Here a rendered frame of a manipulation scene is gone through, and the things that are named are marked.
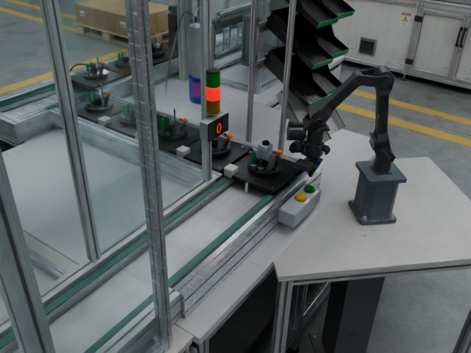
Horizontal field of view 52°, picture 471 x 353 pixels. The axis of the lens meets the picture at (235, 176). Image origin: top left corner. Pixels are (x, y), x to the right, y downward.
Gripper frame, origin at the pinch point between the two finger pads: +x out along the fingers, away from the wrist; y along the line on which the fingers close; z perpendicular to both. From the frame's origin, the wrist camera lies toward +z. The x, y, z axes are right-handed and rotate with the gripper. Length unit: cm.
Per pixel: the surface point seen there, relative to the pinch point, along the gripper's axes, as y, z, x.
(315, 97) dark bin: -30.7, 15.0, -14.7
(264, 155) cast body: 0.2, 20.2, 0.7
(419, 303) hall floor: -69, -44, 106
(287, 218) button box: 17.5, -0.3, 12.6
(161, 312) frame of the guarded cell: 83, 2, 3
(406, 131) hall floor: -276, 25, 106
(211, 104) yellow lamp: 18.9, 32.4, -24.4
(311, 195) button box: 3.0, -2.7, 9.6
